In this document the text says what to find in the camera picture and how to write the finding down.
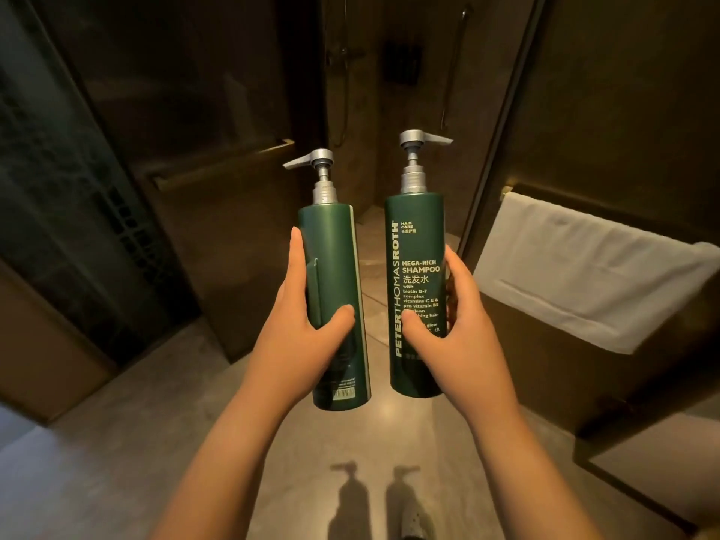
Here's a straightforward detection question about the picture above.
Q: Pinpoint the person's right hand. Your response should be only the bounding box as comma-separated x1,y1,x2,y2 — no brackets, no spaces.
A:
406,244,519,427

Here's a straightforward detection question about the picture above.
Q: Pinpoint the person's left hand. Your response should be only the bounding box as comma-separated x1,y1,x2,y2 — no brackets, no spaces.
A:
248,226,356,416

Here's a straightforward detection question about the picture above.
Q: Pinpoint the green pump bottle plain back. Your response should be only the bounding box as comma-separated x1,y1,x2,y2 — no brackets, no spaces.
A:
282,148,372,411

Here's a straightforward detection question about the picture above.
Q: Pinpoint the green pump bottle printed label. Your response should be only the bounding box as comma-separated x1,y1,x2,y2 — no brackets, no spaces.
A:
385,129,454,399

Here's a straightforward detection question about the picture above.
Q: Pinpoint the person's right forearm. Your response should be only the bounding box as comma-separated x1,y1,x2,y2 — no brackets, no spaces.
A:
475,400,604,540

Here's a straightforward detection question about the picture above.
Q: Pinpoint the person's left forearm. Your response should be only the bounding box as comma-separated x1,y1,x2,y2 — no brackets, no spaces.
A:
151,381,299,540

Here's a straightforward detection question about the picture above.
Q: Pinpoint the white towel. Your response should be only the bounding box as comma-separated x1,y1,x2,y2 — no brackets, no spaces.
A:
474,192,720,355

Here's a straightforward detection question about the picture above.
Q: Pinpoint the person's shoe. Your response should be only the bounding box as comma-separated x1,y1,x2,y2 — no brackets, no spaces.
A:
397,510,435,540

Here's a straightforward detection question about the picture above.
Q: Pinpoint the glass shower door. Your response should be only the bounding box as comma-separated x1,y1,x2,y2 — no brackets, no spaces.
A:
34,0,327,363

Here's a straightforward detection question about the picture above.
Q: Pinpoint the brass door handle bar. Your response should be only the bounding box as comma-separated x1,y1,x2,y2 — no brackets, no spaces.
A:
147,138,297,192

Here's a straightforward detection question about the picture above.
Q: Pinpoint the shower hose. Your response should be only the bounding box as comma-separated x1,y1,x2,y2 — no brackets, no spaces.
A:
327,0,366,149

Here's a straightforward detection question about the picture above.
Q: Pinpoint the shower rail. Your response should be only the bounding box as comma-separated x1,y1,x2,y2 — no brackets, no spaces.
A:
440,5,472,130

